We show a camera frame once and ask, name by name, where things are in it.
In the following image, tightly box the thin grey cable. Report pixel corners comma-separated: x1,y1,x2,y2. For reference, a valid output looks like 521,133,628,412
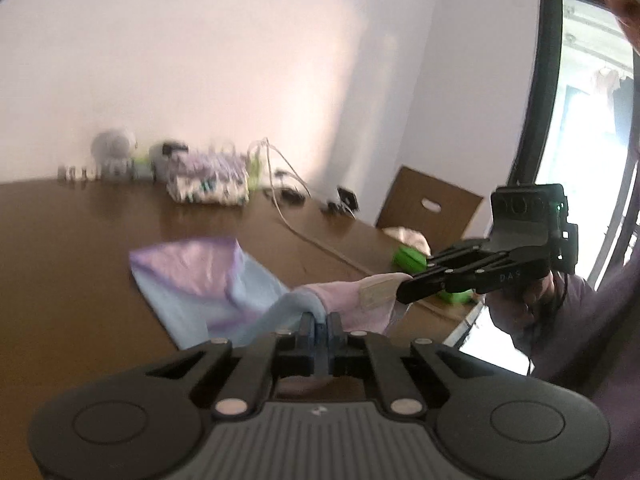
267,139,312,197

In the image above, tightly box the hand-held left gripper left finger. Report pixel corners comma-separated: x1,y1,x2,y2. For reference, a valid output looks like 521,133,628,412
144,311,319,418

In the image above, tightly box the green spray bottle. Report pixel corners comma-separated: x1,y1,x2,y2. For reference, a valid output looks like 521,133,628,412
247,152,264,191

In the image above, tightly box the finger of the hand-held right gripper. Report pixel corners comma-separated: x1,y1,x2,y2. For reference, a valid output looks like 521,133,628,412
396,254,502,306
425,239,496,272

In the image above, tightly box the folded white teal-flowered cloth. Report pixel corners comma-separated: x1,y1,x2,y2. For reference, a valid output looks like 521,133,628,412
166,175,250,206

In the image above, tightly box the thick white cable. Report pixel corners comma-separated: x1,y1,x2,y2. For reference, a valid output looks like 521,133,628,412
264,137,392,274

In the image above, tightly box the white robot-shaped speaker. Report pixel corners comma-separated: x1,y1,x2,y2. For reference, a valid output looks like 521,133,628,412
90,129,139,179

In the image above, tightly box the small green and white box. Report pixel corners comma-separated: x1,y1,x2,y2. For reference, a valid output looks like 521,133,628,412
130,152,154,181

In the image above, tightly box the folded lilac floral cloth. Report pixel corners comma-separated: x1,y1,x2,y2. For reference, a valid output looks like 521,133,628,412
167,152,251,187

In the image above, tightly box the pink and blue tank top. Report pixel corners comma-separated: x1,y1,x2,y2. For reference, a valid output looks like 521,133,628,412
128,236,414,352

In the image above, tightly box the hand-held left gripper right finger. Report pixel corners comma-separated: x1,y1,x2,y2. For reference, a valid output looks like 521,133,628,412
325,311,497,418

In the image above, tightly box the bright green plastic object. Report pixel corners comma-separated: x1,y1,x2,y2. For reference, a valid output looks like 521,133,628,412
392,244,474,306

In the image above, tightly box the cream cloth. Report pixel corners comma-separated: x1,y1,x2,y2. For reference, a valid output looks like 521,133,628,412
382,226,434,259

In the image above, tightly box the brown wooden chair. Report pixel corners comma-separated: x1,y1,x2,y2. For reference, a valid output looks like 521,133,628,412
374,164,485,254

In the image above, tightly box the person's right hand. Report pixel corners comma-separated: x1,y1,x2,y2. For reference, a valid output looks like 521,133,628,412
485,271,557,342

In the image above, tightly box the black window frame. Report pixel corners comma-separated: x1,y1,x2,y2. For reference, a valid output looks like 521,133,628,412
509,0,640,287

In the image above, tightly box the person's right forearm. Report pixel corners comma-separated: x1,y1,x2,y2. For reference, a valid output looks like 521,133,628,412
515,255,640,480

